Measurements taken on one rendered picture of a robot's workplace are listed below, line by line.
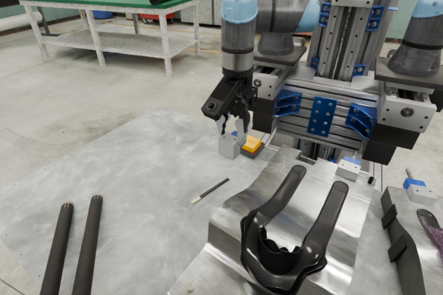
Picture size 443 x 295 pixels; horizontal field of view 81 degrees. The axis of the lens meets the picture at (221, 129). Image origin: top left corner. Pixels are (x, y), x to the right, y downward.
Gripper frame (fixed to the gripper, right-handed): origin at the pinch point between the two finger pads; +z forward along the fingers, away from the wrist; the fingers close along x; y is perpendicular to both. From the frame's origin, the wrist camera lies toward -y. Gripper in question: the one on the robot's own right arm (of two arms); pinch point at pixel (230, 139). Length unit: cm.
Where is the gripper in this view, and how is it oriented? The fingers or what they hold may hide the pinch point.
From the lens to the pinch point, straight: 71.3
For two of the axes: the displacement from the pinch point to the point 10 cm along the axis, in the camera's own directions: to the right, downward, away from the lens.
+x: -8.2, -3.2, 4.8
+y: 5.7, -4.5, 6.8
